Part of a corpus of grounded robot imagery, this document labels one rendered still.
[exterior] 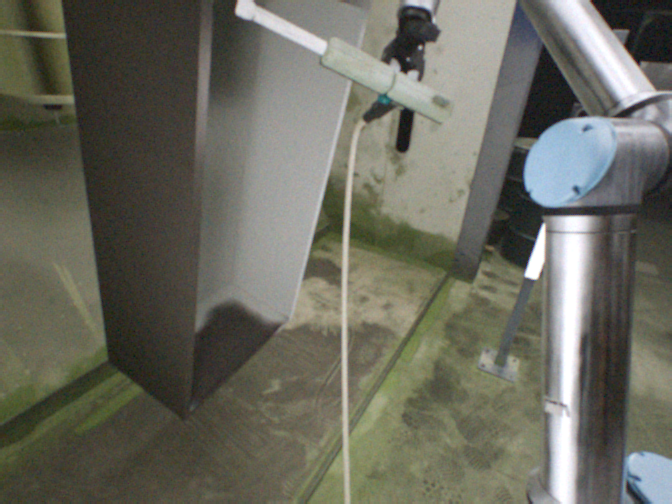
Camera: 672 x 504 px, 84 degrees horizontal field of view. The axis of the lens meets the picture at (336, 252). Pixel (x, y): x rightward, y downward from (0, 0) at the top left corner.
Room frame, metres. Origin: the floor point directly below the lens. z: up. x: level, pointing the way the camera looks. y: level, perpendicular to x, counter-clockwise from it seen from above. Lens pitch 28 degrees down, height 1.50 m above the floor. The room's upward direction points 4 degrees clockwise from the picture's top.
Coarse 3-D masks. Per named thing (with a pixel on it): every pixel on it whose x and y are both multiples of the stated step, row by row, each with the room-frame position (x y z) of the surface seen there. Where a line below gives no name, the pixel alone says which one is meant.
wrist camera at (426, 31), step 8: (408, 24) 0.96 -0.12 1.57; (416, 24) 0.91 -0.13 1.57; (424, 24) 0.88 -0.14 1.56; (432, 24) 0.89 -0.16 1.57; (408, 32) 0.95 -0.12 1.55; (416, 32) 0.89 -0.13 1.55; (424, 32) 0.88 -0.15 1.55; (432, 32) 0.88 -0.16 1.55; (440, 32) 0.89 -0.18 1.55; (424, 40) 0.89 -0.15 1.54; (432, 40) 0.88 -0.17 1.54
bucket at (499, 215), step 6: (498, 210) 3.40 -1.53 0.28; (498, 216) 3.38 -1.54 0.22; (504, 216) 3.33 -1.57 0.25; (492, 222) 3.16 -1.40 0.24; (498, 222) 3.16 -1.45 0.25; (504, 222) 3.18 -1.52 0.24; (492, 228) 3.17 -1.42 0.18; (498, 228) 3.17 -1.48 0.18; (492, 234) 3.17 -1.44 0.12; (498, 234) 3.19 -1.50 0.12; (492, 240) 3.18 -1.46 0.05
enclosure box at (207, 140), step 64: (64, 0) 0.81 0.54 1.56; (128, 0) 0.73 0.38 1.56; (192, 0) 0.67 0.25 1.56; (256, 0) 1.32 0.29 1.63; (320, 0) 1.26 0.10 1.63; (128, 64) 0.75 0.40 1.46; (192, 64) 0.68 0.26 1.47; (256, 64) 1.36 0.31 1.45; (128, 128) 0.76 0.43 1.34; (192, 128) 0.68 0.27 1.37; (256, 128) 1.37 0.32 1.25; (320, 128) 1.25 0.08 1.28; (128, 192) 0.78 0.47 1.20; (192, 192) 0.69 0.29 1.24; (256, 192) 1.37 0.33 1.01; (320, 192) 1.22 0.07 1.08; (128, 256) 0.80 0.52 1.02; (192, 256) 0.71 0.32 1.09; (256, 256) 1.38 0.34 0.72; (128, 320) 0.83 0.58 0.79; (192, 320) 0.73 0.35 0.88; (256, 320) 1.25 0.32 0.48; (192, 384) 0.89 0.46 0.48
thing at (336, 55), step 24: (240, 0) 0.79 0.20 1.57; (264, 24) 0.81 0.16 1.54; (288, 24) 0.82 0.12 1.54; (312, 48) 0.83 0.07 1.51; (336, 48) 0.83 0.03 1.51; (336, 72) 0.85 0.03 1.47; (360, 72) 0.83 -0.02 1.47; (384, 72) 0.85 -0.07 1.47; (408, 96) 0.85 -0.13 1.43; (432, 96) 0.87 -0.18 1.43; (432, 120) 0.90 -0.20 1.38
